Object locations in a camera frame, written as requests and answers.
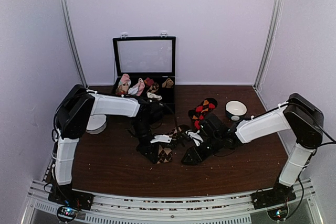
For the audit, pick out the white bowl dark outside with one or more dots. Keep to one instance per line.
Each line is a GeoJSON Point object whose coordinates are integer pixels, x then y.
{"type": "Point", "coordinates": [235, 110]}

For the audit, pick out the aluminium frame post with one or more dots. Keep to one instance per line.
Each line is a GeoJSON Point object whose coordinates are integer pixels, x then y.
{"type": "Point", "coordinates": [72, 43]}
{"type": "Point", "coordinates": [269, 44]}

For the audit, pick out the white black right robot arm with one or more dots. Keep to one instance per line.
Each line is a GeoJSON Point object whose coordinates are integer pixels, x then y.
{"type": "Point", "coordinates": [297, 115]}

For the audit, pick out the white pink sock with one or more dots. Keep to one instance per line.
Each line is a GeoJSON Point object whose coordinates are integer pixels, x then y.
{"type": "Point", "coordinates": [138, 88]}

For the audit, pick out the black box with glass lid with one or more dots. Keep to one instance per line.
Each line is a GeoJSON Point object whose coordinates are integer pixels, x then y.
{"type": "Point", "coordinates": [147, 57]}

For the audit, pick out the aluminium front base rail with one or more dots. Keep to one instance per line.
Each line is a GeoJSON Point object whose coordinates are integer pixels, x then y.
{"type": "Point", "coordinates": [229, 208]}

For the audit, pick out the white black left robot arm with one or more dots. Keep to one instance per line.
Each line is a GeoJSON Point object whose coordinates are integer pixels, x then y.
{"type": "Point", "coordinates": [86, 111]}

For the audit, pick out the red orange argyle sock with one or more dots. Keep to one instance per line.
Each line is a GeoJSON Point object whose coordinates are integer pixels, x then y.
{"type": "Point", "coordinates": [199, 112]}

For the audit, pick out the white fluted bowl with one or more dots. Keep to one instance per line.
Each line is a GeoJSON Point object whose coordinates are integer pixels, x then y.
{"type": "Point", "coordinates": [96, 124]}

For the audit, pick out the white sock in box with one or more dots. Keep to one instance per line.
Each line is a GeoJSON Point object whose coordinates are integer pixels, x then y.
{"type": "Point", "coordinates": [154, 96]}

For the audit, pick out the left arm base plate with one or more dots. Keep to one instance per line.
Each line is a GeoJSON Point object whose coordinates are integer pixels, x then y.
{"type": "Point", "coordinates": [65, 195]}

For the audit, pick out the aluminium frame post left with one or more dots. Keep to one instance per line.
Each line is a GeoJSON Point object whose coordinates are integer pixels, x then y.
{"type": "Point", "coordinates": [72, 43]}

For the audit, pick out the aluminium frame post right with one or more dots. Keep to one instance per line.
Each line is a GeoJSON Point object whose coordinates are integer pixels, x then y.
{"type": "Point", "coordinates": [269, 44]}

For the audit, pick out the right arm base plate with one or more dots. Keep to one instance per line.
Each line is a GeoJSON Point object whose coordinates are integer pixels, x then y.
{"type": "Point", "coordinates": [276, 196]}

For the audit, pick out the tan rolled sock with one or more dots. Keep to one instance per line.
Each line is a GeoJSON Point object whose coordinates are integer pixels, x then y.
{"type": "Point", "coordinates": [168, 83]}

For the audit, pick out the dark red rolled sock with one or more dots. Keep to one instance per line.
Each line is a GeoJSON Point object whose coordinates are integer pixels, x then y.
{"type": "Point", "coordinates": [149, 82]}

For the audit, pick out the beige brown argyle sock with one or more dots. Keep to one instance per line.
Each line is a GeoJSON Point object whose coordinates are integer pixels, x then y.
{"type": "Point", "coordinates": [178, 136]}

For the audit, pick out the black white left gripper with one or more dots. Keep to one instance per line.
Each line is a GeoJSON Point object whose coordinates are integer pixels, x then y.
{"type": "Point", "coordinates": [145, 150]}

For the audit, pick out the brown patterned rolled sock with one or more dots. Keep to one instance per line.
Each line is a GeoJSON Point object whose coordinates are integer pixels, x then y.
{"type": "Point", "coordinates": [153, 88]}

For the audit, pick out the pink rolled sock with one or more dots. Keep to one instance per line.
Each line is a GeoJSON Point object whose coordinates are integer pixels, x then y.
{"type": "Point", "coordinates": [124, 83]}

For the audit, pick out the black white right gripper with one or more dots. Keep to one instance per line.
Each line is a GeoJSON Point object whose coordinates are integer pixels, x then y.
{"type": "Point", "coordinates": [196, 157]}

